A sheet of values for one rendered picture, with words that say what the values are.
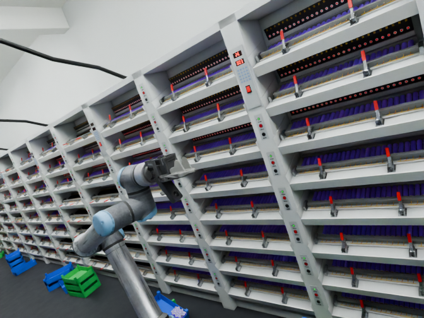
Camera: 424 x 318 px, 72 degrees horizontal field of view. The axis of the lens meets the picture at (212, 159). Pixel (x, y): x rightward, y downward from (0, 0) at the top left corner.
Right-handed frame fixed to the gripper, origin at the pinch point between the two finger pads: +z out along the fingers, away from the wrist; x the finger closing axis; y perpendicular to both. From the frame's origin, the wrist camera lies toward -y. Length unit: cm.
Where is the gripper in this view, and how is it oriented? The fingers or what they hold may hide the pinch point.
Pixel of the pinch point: (192, 172)
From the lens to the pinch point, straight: 95.3
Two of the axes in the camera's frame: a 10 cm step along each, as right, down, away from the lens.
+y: -2.9, -9.4, -1.5
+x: 5.8, -3.0, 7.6
